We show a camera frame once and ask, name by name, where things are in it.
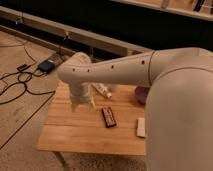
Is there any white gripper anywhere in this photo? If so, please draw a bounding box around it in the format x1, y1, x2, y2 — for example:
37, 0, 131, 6
69, 83, 96, 112

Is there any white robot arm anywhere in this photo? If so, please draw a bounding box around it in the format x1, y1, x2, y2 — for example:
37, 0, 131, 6
58, 47, 213, 171

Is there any white tube bottle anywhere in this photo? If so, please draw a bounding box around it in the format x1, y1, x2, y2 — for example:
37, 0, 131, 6
92, 83, 112, 98

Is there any dark chocolate bar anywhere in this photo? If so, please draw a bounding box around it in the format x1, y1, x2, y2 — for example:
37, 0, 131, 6
101, 107, 116, 128

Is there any wooden table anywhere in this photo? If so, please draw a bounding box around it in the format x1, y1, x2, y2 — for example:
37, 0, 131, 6
37, 82, 146, 164

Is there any black power adapter box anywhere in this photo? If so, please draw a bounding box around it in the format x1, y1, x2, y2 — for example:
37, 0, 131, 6
37, 60, 55, 73

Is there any purple bowl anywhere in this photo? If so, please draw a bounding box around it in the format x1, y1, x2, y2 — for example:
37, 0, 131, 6
135, 86, 150, 105

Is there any small black plug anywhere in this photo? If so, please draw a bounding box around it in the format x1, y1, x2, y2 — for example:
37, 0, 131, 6
17, 64, 29, 72

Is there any long wooden beam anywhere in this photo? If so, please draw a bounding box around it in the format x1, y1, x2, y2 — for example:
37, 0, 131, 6
0, 6, 151, 56

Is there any black floor cable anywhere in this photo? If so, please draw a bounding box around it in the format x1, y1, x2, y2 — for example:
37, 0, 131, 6
0, 43, 56, 106

